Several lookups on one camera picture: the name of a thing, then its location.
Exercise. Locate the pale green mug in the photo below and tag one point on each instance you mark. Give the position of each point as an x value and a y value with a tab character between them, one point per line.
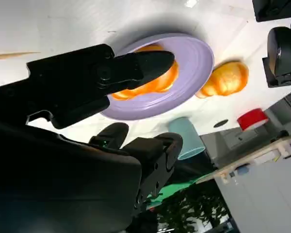
186	138

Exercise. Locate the light wooden desk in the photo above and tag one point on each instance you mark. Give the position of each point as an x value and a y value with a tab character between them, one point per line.
257	155

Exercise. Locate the black round table grommet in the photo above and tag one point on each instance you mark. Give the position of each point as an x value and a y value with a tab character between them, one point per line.
221	123

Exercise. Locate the orange and white toy bread roll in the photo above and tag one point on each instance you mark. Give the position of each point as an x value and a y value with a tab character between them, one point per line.
223	80
160	82

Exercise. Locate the green leafy plant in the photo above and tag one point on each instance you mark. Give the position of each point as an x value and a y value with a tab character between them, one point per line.
196	213

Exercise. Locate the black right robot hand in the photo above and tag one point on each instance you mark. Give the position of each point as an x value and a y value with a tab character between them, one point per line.
63	182

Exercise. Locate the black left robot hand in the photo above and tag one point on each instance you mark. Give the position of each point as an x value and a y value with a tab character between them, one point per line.
274	9

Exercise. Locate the red tape roll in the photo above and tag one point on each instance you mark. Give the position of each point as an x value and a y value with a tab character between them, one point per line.
252	119

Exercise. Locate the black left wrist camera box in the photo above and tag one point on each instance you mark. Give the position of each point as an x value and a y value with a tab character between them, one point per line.
281	78

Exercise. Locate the green cloth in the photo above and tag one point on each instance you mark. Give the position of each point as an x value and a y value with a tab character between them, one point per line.
172	191

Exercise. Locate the grey cabinet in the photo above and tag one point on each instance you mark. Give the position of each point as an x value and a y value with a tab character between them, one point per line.
223	145

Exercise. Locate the lilac plate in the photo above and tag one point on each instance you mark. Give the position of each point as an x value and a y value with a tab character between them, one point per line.
191	72

